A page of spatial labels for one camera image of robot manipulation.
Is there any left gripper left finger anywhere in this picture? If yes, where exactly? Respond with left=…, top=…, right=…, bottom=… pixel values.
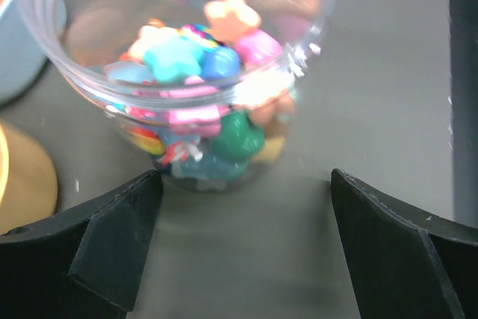
left=1, top=170, right=163, bottom=318

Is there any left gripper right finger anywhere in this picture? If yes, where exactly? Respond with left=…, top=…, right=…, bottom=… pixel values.
left=330, top=169, right=477, bottom=318

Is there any clear plastic jar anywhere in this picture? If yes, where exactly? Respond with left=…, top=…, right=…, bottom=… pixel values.
left=19, top=0, right=336, bottom=193

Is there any yellow tray of popsicle candies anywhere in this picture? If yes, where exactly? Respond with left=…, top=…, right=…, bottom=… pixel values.
left=1, top=121, right=58, bottom=234

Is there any light blue tray of gummies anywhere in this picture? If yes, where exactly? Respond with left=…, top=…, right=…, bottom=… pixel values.
left=1, top=0, right=46, bottom=105

